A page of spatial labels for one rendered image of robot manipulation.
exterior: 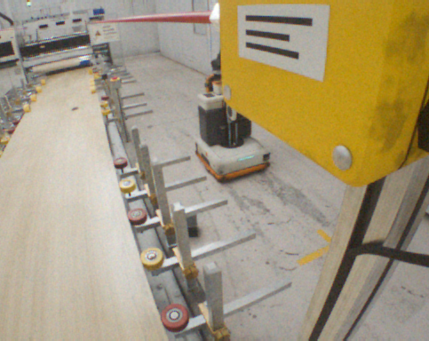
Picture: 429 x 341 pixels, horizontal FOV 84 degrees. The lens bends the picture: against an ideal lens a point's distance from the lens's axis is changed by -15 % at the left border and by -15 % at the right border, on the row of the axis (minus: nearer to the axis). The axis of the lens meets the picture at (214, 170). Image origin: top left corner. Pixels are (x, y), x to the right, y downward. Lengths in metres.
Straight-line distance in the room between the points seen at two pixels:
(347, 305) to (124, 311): 0.75
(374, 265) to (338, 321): 0.08
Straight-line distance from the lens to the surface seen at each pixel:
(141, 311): 0.89
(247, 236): 1.12
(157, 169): 1.02
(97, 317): 0.92
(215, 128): 2.89
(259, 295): 0.98
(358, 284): 0.21
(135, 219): 1.16
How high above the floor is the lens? 1.65
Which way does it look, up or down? 32 degrees down
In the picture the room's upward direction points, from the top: 3 degrees counter-clockwise
